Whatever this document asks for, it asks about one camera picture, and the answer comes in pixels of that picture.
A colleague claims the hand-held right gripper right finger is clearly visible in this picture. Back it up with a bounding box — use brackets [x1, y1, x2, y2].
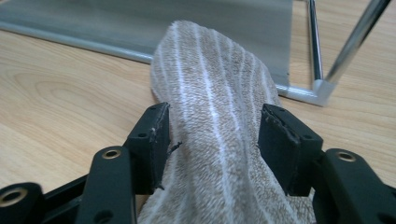
[257, 103, 325, 198]

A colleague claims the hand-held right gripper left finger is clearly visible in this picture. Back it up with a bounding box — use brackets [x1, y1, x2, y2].
[123, 102, 183, 196]

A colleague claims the beige striped towel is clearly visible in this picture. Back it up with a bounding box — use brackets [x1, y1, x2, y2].
[136, 20, 317, 224]

